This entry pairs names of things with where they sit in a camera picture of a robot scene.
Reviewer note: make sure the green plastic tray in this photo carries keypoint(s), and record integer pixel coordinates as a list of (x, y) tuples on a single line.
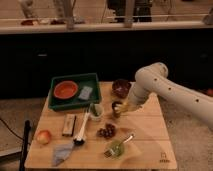
[(88, 79)]

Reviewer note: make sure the grey sponge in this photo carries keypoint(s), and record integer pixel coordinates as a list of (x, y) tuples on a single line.
[(85, 93)]

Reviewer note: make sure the bunch of red grapes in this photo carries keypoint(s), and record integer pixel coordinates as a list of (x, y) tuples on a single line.
[(107, 132)]

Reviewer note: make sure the wooden block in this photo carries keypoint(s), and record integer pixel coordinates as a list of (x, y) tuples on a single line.
[(69, 124)]

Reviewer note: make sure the small green plate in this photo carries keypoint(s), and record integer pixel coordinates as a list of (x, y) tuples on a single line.
[(116, 148)]

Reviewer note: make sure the grey blue cloth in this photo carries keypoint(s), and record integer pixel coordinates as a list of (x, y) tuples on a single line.
[(61, 153)]

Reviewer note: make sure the red apple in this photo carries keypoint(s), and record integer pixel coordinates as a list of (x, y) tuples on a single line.
[(43, 137)]

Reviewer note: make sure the purple bowl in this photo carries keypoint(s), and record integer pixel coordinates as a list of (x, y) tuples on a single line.
[(121, 88)]

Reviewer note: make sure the yellow banana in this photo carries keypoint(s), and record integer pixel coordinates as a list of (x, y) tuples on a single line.
[(120, 108)]

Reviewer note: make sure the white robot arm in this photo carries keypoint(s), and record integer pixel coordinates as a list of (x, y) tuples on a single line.
[(154, 78)]

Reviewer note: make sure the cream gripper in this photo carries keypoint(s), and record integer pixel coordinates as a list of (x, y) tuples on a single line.
[(130, 107)]

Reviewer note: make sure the white handled dish brush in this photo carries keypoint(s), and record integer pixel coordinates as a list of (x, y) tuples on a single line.
[(78, 140)]

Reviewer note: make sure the small metal cup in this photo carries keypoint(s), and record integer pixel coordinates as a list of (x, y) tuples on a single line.
[(115, 113)]

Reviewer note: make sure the black stand post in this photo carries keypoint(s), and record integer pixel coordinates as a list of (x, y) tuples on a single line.
[(25, 144)]

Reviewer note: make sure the orange bowl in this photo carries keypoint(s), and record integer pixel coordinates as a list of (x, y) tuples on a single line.
[(65, 90)]

